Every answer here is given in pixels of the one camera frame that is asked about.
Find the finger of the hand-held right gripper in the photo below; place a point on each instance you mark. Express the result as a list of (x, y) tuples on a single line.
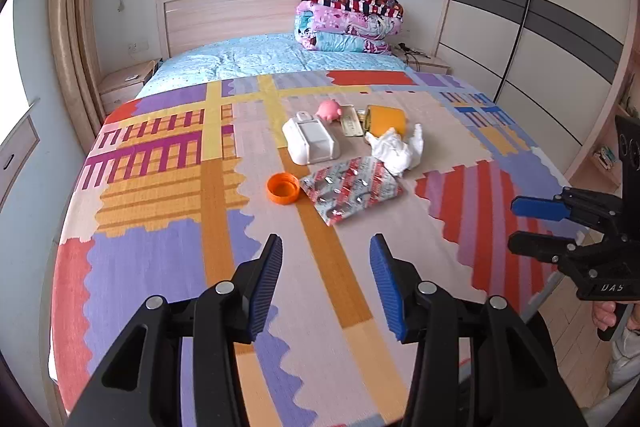
[(535, 247), (537, 207)]

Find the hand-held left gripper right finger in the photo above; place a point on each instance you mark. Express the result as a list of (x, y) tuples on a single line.
[(385, 287)]

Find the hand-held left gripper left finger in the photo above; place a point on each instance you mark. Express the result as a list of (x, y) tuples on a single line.
[(267, 287)]

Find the pink pig toy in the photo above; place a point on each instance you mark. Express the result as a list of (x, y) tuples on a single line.
[(329, 109)]

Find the person's right hand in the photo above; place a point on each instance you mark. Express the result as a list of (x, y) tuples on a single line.
[(605, 314)]

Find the grey metal leg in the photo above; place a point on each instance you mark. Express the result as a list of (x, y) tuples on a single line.
[(542, 294)]

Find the row of books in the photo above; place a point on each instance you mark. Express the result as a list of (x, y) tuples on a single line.
[(606, 157)]

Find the orange bottle cap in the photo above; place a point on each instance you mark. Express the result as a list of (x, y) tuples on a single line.
[(283, 189)]

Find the silver blister pack packet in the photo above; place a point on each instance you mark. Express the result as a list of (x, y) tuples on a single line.
[(350, 189)]

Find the colourful patterned mat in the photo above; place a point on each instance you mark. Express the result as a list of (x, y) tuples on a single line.
[(150, 257)]

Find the crumpled white tissue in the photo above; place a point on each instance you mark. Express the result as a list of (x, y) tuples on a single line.
[(395, 152)]

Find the white plastic box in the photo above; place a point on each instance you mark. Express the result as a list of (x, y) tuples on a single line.
[(305, 142)]

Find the white sliding-door wardrobe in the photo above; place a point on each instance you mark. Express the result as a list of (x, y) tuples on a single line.
[(550, 57)]

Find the white pill card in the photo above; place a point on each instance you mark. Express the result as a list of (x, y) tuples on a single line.
[(352, 125)]

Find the orange pouch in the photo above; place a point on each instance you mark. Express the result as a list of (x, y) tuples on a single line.
[(387, 119)]

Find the wooden nightstand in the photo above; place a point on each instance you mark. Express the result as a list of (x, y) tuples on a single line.
[(122, 89), (425, 63)]

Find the light blue bed sheet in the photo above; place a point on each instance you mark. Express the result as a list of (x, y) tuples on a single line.
[(240, 57)]

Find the pink floral folded quilt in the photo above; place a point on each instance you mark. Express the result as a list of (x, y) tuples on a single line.
[(345, 29)]

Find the wooden bed headboard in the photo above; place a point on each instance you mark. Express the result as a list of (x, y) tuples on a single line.
[(225, 14)]

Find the light wooden cabinet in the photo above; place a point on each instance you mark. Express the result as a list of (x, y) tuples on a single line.
[(17, 157)]

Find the white wall socket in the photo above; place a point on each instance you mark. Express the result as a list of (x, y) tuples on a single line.
[(138, 46)]

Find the wooden door frame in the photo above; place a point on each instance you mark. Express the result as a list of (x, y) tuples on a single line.
[(70, 32)]

